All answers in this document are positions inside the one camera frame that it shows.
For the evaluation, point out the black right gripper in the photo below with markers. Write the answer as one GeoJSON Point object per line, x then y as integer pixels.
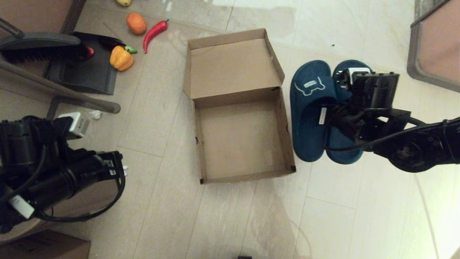
{"type": "Point", "coordinates": [377, 91]}

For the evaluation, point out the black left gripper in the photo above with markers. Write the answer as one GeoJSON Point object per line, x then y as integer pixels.
{"type": "Point", "coordinates": [109, 165]}

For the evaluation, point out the dark blue dog-print slipper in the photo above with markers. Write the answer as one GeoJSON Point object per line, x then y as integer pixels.
{"type": "Point", "coordinates": [341, 154]}
{"type": "Point", "coordinates": [305, 118]}

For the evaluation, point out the brown cardboard shoe box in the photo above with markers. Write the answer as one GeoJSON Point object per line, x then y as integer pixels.
{"type": "Point", "coordinates": [240, 140]}

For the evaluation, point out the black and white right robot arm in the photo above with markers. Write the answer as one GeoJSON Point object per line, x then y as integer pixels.
{"type": "Point", "coordinates": [413, 151]}

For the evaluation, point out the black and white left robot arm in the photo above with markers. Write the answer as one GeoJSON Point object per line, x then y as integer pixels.
{"type": "Point", "coordinates": [36, 180]}

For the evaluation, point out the crumpled white tissue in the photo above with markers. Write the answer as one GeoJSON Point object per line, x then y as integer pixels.
{"type": "Point", "coordinates": [125, 167]}
{"type": "Point", "coordinates": [96, 114]}

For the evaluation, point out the brown trash bin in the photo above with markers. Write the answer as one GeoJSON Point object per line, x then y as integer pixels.
{"type": "Point", "coordinates": [104, 194]}

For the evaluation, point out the brown table with grey rim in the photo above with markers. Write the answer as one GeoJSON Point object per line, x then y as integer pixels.
{"type": "Point", "coordinates": [438, 43]}

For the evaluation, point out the black plastic dustpan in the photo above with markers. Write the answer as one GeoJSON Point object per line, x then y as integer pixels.
{"type": "Point", "coordinates": [86, 75]}

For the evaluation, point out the orange toy bell pepper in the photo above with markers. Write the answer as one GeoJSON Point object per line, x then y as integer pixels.
{"type": "Point", "coordinates": [121, 59]}

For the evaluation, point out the small red toy fruit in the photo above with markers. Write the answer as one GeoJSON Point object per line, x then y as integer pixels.
{"type": "Point", "coordinates": [89, 53]}

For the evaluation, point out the dark toy eggplant green stem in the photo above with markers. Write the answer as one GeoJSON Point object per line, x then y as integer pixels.
{"type": "Point", "coordinates": [110, 42]}

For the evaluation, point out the red toy chili pepper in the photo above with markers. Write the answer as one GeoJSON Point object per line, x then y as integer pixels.
{"type": "Point", "coordinates": [153, 33]}

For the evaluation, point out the black broom with grey head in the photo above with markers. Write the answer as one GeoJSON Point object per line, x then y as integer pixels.
{"type": "Point", "coordinates": [43, 40]}

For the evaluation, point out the orange toy fruit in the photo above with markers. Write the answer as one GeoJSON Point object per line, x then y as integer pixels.
{"type": "Point", "coordinates": [136, 23]}

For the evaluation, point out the yellow toy fruit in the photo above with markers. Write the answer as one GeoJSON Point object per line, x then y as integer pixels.
{"type": "Point", "coordinates": [123, 2]}

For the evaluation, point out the brown furniture panel dark edge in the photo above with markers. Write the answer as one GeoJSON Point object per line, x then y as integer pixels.
{"type": "Point", "coordinates": [36, 14]}

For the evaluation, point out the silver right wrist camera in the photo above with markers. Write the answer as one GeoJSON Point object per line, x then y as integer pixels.
{"type": "Point", "coordinates": [357, 71]}

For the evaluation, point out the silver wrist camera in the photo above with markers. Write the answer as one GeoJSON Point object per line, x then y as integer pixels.
{"type": "Point", "coordinates": [75, 124]}
{"type": "Point", "coordinates": [357, 71]}

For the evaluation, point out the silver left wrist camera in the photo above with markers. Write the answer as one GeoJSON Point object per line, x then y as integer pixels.
{"type": "Point", "coordinates": [75, 124]}

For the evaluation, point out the brown metal furniture frame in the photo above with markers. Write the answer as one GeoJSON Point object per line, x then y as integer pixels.
{"type": "Point", "coordinates": [72, 95]}

